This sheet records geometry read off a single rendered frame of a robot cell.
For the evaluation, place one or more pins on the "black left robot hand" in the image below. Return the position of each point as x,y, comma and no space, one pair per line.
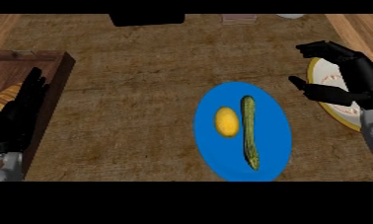
26,109

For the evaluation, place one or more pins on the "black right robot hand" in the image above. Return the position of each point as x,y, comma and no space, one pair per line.
346,70

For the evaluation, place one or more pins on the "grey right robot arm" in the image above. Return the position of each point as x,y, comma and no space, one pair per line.
367,126

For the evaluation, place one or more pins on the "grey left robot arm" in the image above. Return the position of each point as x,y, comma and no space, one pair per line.
10,165

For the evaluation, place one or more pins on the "white bowl with yellow rim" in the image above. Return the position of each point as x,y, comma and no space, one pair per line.
334,103

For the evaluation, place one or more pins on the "long green squash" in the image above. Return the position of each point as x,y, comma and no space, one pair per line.
249,129

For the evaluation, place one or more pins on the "blue plate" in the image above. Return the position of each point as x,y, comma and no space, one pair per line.
241,131

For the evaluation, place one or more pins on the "orange striped item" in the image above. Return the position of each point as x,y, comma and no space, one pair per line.
8,94

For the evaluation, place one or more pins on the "brown wooden box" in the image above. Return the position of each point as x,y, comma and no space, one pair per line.
45,80

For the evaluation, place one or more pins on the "white round dish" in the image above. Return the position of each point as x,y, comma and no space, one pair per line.
290,15

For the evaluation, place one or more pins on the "yellow lemon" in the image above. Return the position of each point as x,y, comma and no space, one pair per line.
225,121

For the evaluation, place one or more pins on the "black appliance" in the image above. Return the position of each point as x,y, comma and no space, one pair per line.
146,19

